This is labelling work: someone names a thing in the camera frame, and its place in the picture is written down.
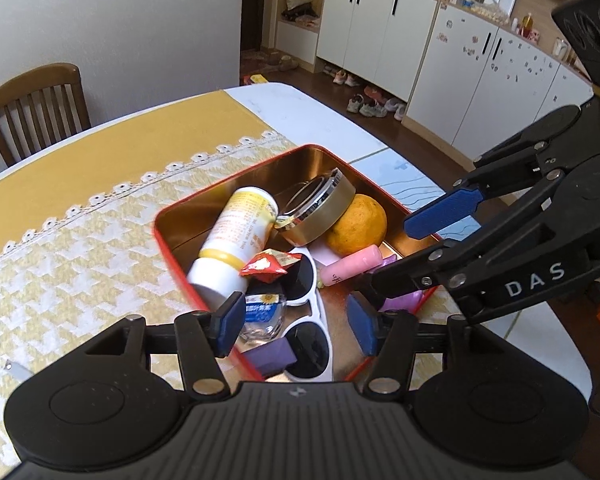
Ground red snack packet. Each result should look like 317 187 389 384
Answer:
238 249 303 278

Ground red metal tin box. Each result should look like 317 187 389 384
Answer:
152 144 443 383

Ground white open low shelf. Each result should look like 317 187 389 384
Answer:
275 19 322 73

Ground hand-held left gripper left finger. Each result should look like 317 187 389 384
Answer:
85 291 247 402

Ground glass jar with blue label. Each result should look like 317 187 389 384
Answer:
240 282 287 343

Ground silver nail clipper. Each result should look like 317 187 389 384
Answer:
4 359 33 380

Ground white and yellow bottle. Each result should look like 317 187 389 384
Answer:
186 186 280 311

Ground brown slippers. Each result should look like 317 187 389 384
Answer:
265 54 299 72

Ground houndstooth lace-edged cloth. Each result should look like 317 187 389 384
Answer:
0 130 481 480

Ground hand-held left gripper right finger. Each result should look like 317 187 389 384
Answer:
346 291 506 402

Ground wooden chair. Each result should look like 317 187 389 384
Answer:
0 62 92 166

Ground orange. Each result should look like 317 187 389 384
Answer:
326 193 388 257

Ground round silver tin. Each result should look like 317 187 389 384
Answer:
275 169 357 247

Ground pink lip balm tube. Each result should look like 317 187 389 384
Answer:
320 246 383 286

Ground white sunglasses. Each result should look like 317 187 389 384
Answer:
247 247 335 383

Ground lilac packet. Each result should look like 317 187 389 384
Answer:
377 252 426 313

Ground yellow tablecloth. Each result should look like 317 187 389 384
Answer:
0 87 301 271

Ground white cabinet with stickers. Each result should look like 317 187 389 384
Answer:
407 2 596 161

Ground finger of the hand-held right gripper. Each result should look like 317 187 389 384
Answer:
404 104 584 241
363 169 567 307

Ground white tall cabinet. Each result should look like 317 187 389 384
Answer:
315 0 438 103

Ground purple rectangular object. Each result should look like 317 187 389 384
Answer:
241 337 297 378

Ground grey sneakers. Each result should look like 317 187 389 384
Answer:
346 94 388 118

